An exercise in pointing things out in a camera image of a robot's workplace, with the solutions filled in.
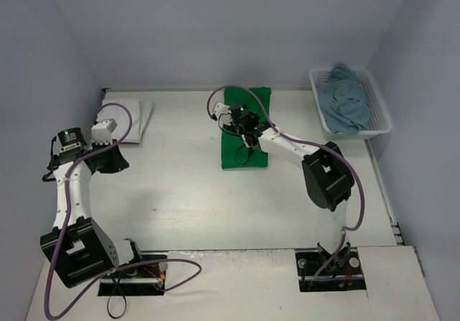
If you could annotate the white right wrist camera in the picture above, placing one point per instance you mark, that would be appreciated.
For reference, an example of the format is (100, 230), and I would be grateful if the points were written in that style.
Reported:
(221, 113)

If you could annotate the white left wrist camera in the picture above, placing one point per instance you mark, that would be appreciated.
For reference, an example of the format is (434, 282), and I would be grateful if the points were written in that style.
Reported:
(102, 132)

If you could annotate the green t shirt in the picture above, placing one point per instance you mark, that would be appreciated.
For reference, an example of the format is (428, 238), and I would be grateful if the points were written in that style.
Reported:
(234, 154)

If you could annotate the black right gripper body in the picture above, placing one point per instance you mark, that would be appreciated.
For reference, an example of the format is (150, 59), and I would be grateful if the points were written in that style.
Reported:
(230, 126)

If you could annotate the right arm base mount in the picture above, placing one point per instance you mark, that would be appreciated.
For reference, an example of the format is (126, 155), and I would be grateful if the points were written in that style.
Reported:
(341, 277)

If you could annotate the white laundry basket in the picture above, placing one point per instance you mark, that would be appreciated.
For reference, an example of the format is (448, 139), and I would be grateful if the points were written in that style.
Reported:
(379, 122)

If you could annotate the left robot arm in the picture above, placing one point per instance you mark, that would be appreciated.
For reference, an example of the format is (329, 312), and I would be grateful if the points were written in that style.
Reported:
(77, 245)

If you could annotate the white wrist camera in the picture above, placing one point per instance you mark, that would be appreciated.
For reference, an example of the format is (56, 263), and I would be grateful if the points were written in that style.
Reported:
(221, 113)
(102, 132)

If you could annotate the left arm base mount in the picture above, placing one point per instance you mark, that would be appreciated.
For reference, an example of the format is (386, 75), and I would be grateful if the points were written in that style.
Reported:
(142, 281)

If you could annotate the white t shirt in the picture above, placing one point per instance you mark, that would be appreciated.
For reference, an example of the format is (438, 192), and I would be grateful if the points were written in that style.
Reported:
(139, 110)

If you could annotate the light blue garment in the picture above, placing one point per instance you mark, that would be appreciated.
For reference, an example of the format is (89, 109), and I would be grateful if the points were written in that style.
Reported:
(343, 102)

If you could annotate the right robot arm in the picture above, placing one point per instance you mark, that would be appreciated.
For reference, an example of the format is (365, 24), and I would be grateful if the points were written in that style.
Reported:
(328, 181)

